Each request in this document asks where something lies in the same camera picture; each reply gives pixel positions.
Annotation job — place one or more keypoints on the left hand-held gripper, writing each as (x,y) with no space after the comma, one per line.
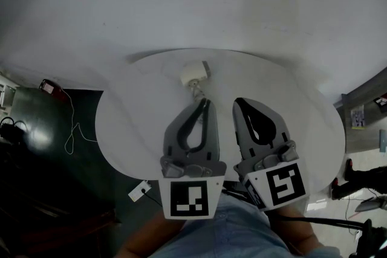
(189,199)

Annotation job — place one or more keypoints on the person's light blue shirt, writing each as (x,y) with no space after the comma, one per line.
(229,232)

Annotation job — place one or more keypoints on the black bag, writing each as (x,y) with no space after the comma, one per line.
(12,128)

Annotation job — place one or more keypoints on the red wall plug box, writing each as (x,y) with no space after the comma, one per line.
(53,89)

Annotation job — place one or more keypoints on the dark wooden furniture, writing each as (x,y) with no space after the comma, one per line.
(45,205)

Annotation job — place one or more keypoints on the black stand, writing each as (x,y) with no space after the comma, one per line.
(370,238)

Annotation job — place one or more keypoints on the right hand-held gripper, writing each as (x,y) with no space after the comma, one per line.
(285,184)

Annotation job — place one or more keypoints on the person's right forearm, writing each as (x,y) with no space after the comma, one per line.
(296,232)

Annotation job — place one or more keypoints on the person's left forearm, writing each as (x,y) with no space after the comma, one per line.
(145,238)

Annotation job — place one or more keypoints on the round white table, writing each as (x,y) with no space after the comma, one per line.
(136,118)

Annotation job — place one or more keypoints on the grey office chair base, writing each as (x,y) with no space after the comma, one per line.
(372,204)

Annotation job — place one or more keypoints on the white power strip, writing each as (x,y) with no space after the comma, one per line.
(139,191)

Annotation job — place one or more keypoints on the yellow white booklet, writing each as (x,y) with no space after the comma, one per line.
(358,118)

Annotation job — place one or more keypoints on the cream hair dryer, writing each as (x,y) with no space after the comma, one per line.
(193,71)

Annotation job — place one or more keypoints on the grey wooden shelf unit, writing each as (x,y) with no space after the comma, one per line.
(369,139)

